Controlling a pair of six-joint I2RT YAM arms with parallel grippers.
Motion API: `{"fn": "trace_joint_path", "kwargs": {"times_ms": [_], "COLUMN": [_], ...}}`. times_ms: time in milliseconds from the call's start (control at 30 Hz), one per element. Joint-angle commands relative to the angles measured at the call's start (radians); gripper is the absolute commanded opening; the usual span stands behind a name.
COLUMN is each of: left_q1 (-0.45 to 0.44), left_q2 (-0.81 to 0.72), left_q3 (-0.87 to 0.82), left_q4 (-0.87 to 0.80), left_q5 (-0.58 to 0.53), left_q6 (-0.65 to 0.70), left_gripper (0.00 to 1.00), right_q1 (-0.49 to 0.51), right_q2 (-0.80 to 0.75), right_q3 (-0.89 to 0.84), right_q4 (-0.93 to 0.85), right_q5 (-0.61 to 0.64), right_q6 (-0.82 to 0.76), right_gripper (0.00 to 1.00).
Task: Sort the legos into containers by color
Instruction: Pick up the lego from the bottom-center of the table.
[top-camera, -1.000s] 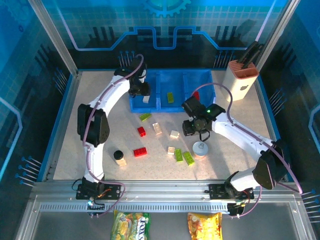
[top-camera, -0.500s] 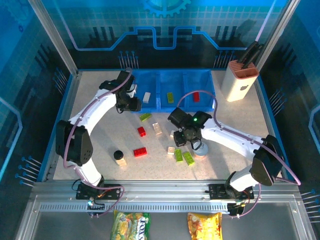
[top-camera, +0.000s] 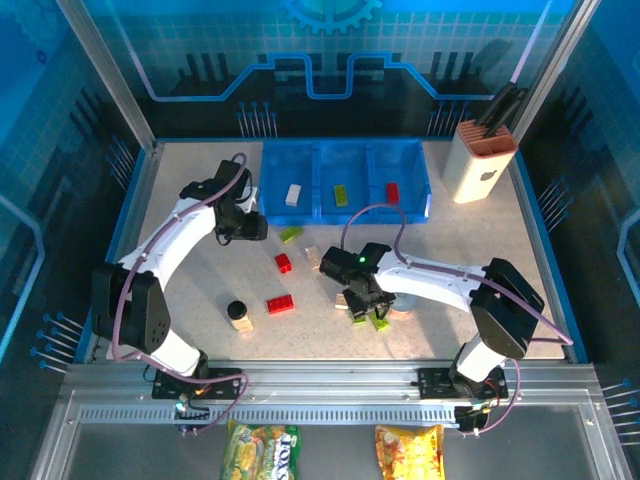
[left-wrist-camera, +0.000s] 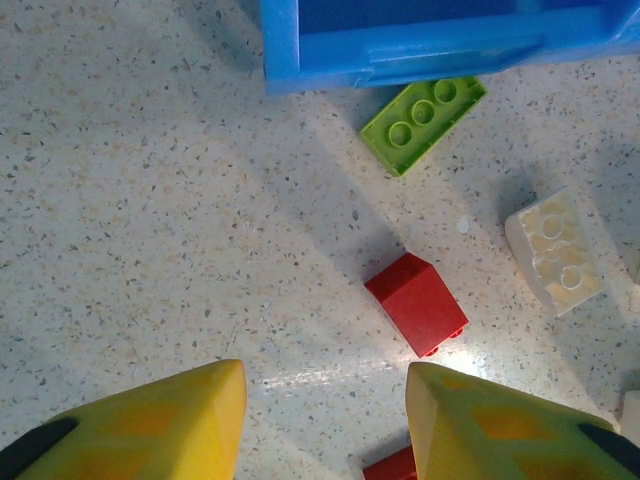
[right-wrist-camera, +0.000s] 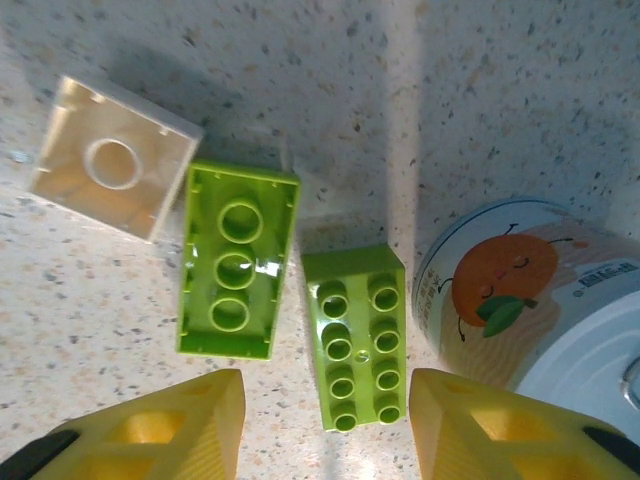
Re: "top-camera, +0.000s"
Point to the blue three-compartment plastic bin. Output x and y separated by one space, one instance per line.
345 165

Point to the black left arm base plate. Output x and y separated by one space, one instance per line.
220 384

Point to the aluminium frame beam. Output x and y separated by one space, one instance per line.
325 380

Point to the black-lidded spice jar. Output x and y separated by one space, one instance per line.
239 315

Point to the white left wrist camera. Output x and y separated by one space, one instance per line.
253 199

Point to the green candy bag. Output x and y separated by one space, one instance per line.
260 452

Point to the red lego brick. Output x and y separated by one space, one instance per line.
283 263
392 193
280 304

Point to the small white lego brick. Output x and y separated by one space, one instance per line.
340 301

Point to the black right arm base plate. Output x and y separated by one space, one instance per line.
435 384

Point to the yellow snack bag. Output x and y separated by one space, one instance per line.
410 452

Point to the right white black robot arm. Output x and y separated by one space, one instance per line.
435 282

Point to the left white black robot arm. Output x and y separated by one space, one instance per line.
170 240

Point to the cream knife block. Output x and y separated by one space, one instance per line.
472 170

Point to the aluminium frame post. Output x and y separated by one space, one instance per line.
550 70
107 75

